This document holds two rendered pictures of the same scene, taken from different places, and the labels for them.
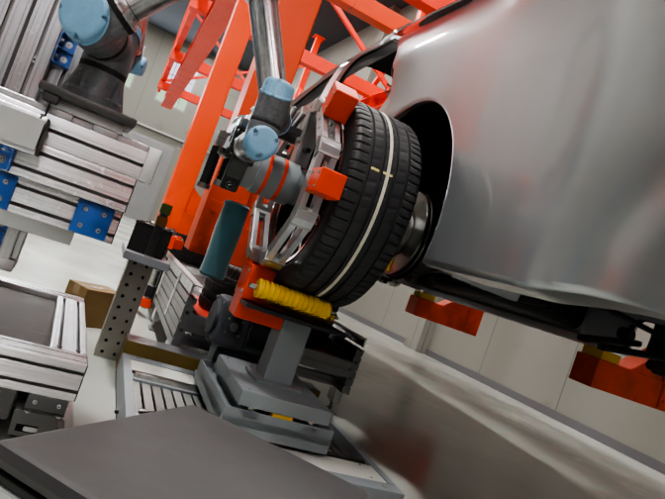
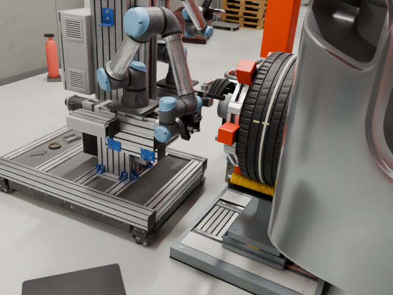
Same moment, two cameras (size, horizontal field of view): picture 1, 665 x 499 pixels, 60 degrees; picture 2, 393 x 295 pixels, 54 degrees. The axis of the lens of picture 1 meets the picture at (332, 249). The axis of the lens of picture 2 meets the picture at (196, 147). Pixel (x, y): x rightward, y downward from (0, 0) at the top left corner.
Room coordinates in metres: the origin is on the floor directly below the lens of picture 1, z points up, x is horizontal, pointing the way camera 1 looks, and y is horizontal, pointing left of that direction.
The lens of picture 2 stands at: (0.35, -1.03, 1.57)
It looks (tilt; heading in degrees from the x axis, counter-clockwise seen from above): 26 degrees down; 48
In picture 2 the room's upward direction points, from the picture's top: 4 degrees clockwise
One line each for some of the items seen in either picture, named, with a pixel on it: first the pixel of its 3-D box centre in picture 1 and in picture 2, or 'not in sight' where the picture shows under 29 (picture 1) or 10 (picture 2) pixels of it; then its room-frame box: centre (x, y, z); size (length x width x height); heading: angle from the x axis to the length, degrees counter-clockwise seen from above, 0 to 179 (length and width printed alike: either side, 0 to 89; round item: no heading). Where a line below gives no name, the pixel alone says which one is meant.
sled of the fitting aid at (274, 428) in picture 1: (257, 402); (266, 228); (1.95, 0.06, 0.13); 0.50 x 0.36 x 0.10; 21
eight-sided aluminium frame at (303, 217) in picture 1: (290, 184); (252, 113); (1.84, 0.20, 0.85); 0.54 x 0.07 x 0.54; 21
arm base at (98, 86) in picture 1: (97, 87); (135, 94); (1.44, 0.70, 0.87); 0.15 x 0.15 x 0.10
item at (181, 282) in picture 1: (166, 272); not in sight; (3.52, 0.91, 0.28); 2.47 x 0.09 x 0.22; 21
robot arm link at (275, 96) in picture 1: (273, 106); (170, 109); (1.33, 0.25, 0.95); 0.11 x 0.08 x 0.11; 2
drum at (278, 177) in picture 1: (270, 176); (239, 110); (1.81, 0.27, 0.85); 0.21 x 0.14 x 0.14; 111
